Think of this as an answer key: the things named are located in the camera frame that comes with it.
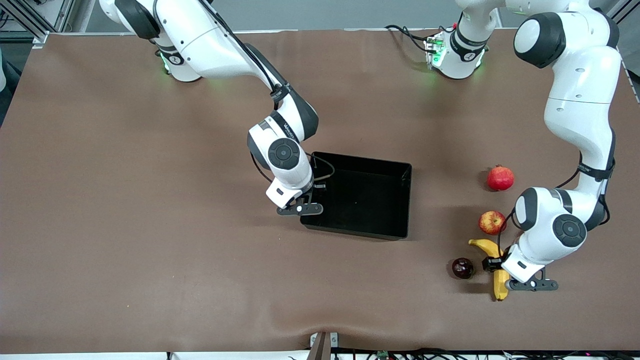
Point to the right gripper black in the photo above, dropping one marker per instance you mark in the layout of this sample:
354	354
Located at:
317	187

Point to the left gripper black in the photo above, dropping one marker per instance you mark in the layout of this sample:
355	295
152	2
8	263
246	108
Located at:
492	262

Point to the yellow banana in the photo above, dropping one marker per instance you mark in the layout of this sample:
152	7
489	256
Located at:
501	292

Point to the red yellow apple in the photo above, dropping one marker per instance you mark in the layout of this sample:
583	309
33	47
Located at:
492	223

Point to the black plastic box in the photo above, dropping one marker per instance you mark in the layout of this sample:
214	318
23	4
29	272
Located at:
365	200

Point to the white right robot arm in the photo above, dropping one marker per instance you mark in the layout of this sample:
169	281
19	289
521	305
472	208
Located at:
200	40

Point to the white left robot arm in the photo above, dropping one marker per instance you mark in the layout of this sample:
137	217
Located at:
580	100

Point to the dark purple plum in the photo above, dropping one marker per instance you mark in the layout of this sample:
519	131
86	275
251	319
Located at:
462	268

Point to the red pomegranate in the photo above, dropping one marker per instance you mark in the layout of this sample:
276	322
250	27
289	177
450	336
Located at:
500	179

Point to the brown table mat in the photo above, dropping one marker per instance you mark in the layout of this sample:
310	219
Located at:
150	250

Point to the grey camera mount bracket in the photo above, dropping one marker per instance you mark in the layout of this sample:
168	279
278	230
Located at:
320	345

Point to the aluminium frame profile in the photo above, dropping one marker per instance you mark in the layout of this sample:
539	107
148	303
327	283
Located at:
30	20
625	10

